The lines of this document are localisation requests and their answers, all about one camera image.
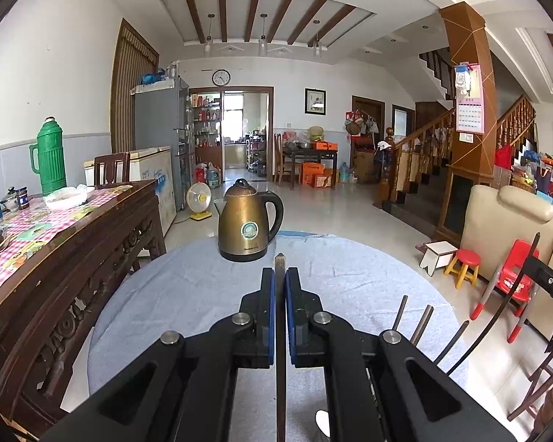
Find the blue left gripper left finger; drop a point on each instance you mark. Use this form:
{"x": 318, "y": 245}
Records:
{"x": 256, "y": 342}

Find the dark carved wooden sideboard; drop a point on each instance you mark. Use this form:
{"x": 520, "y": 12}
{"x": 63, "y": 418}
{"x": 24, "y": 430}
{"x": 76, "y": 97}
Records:
{"x": 49, "y": 305}

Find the bronze electric kettle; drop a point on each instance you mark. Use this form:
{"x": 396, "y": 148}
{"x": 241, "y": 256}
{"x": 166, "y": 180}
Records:
{"x": 248, "y": 221}

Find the white plastic spoon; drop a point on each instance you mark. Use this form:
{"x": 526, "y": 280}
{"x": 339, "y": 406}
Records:
{"x": 323, "y": 425}

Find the orange box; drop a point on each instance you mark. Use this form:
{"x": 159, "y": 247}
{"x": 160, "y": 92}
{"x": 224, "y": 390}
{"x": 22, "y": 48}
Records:
{"x": 325, "y": 146}

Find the dark wooden side table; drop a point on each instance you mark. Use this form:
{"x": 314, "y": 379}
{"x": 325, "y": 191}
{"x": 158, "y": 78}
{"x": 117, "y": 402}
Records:
{"x": 306, "y": 157}

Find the wooden stair railing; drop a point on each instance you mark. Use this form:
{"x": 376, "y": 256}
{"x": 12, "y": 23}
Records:
{"x": 414, "y": 159}

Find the beige sofa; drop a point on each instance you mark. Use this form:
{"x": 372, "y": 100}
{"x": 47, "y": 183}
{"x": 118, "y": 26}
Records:
{"x": 495, "y": 219}

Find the wall calendar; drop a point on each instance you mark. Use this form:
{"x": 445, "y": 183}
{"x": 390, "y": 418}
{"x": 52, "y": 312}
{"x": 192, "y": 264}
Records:
{"x": 469, "y": 104}

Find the small electric fan heater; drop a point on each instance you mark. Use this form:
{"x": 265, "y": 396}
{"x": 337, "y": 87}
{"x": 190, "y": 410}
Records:
{"x": 199, "y": 198}

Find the dark chopstick four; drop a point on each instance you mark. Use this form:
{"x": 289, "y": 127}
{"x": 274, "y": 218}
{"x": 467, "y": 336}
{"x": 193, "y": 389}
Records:
{"x": 456, "y": 337}

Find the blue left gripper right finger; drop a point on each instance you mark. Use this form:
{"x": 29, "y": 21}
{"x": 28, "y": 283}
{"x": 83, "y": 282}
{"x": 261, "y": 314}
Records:
{"x": 306, "y": 344}

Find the red child chair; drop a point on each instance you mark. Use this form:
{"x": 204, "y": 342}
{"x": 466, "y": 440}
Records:
{"x": 504, "y": 278}

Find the grey refrigerator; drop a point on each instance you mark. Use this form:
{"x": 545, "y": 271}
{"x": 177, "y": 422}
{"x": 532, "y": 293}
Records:
{"x": 163, "y": 117}

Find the dark wooden chair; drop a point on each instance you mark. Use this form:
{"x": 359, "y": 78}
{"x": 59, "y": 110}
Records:
{"x": 111, "y": 170}

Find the dark chopstick three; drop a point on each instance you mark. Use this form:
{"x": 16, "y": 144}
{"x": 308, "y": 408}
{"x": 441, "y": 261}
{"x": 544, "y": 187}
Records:
{"x": 422, "y": 325}

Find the round wall clock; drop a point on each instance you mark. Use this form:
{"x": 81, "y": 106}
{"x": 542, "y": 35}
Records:
{"x": 221, "y": 77}

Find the red yellow stool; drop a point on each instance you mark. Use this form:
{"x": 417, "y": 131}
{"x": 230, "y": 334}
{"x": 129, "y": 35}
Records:
{"x": 464, "y": 265}

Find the light blue table cloth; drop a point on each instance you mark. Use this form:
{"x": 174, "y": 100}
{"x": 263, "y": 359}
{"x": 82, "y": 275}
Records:
{"x": 192, "y": 287}

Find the framed wall picture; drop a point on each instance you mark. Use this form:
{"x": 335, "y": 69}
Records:
{"x": 315, "y": 102}

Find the white chest freezer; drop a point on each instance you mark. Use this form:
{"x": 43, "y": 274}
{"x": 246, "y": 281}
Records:
{"x": 155, "y": 164}

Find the green thermos jug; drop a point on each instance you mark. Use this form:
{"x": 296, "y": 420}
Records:
{"x": 47, "y": 158}

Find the dark chopstick two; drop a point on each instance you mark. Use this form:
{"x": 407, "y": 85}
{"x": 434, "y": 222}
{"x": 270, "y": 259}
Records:
{"x": 399, "y": 314}

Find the dark chopstick one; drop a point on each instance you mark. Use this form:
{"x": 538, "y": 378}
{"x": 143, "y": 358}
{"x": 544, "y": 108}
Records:
{"x": 280, "y": 347}

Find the small white stool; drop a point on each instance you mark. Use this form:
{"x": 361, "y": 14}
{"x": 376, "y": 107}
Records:
{"x": 436, "y": 256}

